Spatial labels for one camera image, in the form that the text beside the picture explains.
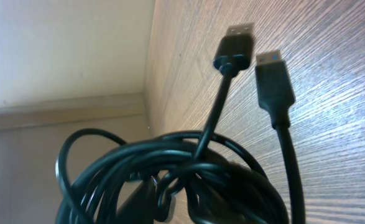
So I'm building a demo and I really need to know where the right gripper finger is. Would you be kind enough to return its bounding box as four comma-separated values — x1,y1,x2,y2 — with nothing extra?
116,180,156,224

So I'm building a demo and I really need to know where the thick black USB cable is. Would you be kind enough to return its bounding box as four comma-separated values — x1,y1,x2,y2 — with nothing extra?
57,49,307,224

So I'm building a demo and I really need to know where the thin black USB cable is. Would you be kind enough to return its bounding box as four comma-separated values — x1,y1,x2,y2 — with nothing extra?
55,22,290,224

